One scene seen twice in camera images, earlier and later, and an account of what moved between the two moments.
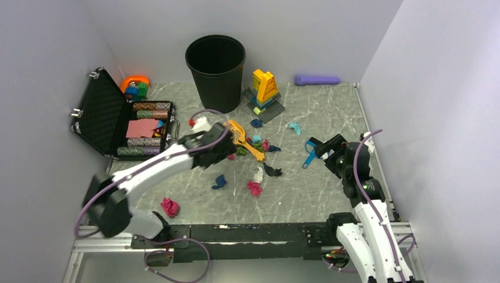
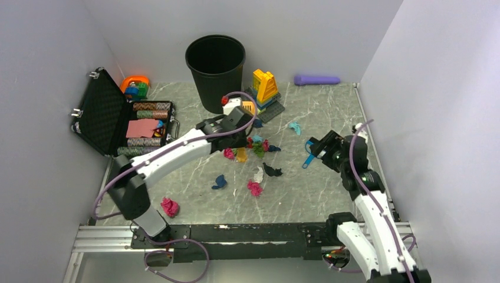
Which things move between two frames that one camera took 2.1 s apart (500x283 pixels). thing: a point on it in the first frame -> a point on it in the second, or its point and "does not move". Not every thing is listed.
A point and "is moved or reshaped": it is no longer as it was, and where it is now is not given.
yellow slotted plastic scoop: x=239 y=137 is moved or reshaped
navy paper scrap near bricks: x=256 y=123 does not move
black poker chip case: x=124 y=129 does not move
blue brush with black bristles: x=315 y=147 does not move
